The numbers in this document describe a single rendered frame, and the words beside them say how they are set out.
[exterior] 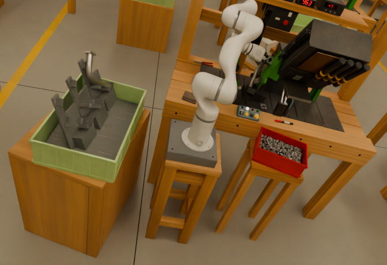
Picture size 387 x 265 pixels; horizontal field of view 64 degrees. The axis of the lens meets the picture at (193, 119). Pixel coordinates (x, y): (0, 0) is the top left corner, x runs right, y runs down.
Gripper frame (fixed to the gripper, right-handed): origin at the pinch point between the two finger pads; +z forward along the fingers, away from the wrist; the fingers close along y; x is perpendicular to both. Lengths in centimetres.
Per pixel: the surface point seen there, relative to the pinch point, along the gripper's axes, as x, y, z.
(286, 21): -5.9, 28.2, -1.0
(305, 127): -6, -31, 43
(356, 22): -23, 44, 38
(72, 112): -24, -86, -97
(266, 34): 23.2, 27.2, 0.7
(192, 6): 22, 16, -60
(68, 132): -25, -96, -94
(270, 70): -5.6, -7.7, 2.6
